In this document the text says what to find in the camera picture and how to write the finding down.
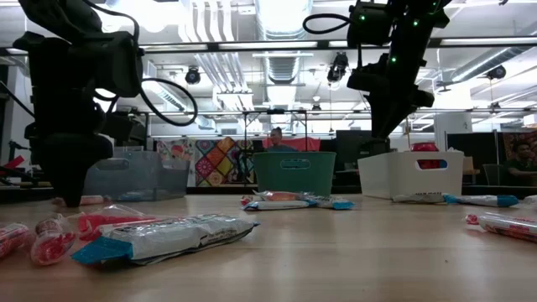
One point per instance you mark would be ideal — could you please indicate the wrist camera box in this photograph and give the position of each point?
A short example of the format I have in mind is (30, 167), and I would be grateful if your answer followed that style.
(121, 67)
(369, 25)

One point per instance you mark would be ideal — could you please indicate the red cloth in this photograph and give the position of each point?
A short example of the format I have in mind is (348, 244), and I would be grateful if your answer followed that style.
(308, 144)

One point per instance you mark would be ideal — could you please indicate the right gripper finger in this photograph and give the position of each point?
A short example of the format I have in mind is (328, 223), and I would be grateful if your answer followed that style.
(388, 117)

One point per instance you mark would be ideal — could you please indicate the red round candy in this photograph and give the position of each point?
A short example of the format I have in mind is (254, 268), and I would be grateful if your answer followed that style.
(105, 220)

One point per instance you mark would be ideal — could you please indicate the person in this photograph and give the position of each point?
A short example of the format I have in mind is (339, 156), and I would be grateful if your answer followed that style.
(520, 163)
(277, 138)

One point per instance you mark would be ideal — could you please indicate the white plastic bin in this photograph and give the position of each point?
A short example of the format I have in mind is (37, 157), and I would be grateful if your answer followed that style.
(398, 176)

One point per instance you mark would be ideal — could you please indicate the round silver ceiling duct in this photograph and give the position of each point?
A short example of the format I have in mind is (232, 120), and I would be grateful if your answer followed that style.
(283, 21)

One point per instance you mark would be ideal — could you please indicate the orange candy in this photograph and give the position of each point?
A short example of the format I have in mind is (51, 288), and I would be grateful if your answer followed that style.
(281, 195)

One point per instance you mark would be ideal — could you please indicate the green plastic bin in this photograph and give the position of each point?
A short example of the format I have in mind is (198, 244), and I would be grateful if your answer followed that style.
(293, 180)

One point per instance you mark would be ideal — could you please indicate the black partition panel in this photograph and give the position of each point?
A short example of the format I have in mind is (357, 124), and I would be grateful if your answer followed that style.
(474, 155)

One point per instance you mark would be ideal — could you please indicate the white pillar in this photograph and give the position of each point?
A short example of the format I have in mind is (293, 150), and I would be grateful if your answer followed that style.
(453, 130)

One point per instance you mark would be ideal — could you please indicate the tan cardboard box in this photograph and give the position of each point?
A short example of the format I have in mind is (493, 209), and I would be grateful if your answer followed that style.
(470, 165)

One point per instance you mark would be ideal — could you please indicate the black metal stand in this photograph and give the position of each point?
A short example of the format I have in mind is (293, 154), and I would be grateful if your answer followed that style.
(274, 111)

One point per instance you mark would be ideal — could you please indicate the grey translucent plastic bin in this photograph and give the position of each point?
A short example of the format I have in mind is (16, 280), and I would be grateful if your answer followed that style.
(147, 176)

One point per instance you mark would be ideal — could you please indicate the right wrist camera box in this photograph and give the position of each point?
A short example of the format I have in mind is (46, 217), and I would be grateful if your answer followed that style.
(369, 25)

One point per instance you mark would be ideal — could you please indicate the colourful patchwork quilt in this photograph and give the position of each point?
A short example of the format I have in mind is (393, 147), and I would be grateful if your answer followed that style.
(214, 163)

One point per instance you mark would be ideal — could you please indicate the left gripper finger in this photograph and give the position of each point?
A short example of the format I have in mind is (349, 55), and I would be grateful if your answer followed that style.
(69, 176)

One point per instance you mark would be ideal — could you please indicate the black computer monitor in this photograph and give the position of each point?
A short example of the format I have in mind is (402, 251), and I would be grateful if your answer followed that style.
(348, 147)

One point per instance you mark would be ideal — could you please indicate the white blue Hershey's bar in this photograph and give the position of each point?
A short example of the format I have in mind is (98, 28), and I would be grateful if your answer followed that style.
(482, 200)
(277, 205)
(132, 196)
(419, 198)
(335, 204)
(168, 237)

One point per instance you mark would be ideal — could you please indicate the red lever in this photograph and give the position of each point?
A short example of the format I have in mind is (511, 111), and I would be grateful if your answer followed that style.
(14, 162)

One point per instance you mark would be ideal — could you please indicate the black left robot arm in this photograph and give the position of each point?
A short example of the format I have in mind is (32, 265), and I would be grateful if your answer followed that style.
(58, 14)

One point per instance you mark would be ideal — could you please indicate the dark patterned tapestry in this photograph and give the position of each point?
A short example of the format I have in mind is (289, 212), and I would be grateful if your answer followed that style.
(509, 136)

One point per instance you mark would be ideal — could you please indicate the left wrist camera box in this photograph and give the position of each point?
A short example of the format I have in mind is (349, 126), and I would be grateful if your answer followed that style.
(121, 67)

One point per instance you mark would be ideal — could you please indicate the black hanging spotlight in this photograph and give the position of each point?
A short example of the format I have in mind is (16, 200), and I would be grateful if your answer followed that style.
(497, 72)
(337, 69)
(193, 76)

